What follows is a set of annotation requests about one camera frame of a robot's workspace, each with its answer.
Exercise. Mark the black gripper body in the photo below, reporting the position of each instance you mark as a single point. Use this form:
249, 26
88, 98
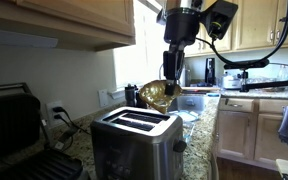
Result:
182, 26

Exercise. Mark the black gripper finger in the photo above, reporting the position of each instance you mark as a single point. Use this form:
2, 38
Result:
170, 66
180, 65

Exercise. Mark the bread slice with brown crust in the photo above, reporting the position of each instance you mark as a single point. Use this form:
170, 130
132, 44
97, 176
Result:
152, 95

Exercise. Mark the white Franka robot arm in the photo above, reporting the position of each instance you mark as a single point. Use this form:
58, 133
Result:
184, 3

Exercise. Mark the stainless steel two-slot toaster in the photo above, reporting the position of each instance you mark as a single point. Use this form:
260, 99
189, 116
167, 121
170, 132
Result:
134, 153

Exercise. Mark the black coffee maker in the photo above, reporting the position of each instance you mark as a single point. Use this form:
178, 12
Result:
210, 71

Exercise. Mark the bright kitchen window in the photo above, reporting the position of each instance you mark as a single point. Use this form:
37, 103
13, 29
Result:
134, 60

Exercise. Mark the stainless steel sink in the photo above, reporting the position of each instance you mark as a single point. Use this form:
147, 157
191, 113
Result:
194, 103

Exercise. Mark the short black pepper grinder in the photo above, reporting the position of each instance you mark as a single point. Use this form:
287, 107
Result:
139, 101

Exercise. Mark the tall black pepper grinder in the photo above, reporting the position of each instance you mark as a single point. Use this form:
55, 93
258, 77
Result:
130, 96

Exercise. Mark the silver cooking pot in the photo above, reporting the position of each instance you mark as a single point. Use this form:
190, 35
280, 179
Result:
231, 82

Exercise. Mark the clear glass baking dish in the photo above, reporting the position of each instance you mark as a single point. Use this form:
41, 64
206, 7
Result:
190, 131

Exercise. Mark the row of wooden cabinets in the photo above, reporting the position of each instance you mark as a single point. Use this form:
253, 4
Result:
257, 30

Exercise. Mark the clear glass bottle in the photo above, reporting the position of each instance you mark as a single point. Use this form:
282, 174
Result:
283, 73

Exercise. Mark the black ridged contact grill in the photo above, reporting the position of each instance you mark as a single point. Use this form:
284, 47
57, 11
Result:
10, 123

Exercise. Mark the black stereo camera bar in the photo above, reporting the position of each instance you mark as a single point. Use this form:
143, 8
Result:
250, 65

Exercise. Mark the blank white wall plate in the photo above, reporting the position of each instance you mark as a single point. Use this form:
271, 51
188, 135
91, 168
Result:
103, 98

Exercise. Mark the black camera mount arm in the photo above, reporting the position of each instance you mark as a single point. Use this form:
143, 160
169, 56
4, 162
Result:
270, 85

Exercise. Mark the wooden upper wall cabinet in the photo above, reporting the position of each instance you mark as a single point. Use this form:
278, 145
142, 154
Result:
67, 20

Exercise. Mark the white wall outlet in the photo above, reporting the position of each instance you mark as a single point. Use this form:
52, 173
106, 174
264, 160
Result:
50, 116

